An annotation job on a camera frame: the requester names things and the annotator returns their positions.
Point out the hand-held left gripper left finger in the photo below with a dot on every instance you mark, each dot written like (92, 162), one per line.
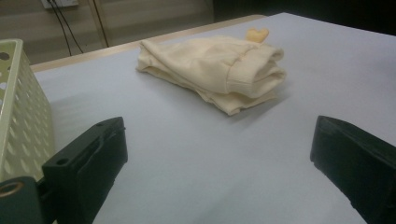
(84, 168)

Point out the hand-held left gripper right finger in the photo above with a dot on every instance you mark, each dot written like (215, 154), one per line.
(358, 165)

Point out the pale green perforated plastic basket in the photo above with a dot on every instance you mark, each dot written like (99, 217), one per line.
(25, 124)

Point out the cream garment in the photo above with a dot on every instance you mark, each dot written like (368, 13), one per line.
(202, 68)

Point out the white table cover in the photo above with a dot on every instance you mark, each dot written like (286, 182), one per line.
(186, 155)

